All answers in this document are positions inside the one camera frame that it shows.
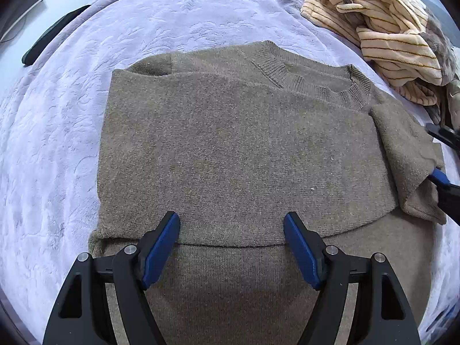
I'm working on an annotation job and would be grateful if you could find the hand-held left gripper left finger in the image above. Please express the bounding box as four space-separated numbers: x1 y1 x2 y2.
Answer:
42 211 181 345

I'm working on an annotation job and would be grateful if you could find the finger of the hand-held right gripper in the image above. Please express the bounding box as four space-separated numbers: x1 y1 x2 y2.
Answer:
427 167 460 225
425 122 460 149

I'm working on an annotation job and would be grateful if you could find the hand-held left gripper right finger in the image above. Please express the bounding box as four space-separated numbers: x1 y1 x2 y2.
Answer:
283 211 422 345

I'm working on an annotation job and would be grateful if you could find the olive brown knit sweater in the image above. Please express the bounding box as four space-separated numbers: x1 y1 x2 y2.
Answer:
88 40 448 345

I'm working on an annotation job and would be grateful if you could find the grey plush garment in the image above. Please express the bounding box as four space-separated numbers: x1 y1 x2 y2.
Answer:
420 7 460 127

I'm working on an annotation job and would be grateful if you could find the cream striped plush garment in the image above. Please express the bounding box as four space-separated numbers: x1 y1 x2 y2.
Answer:
300 0 443 106

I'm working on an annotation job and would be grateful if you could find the lavender plush blanket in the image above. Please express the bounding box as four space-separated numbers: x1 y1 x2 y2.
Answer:
0 0 460 345

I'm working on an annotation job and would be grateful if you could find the black flat object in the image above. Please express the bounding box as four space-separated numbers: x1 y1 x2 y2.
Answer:
22 4 93 67

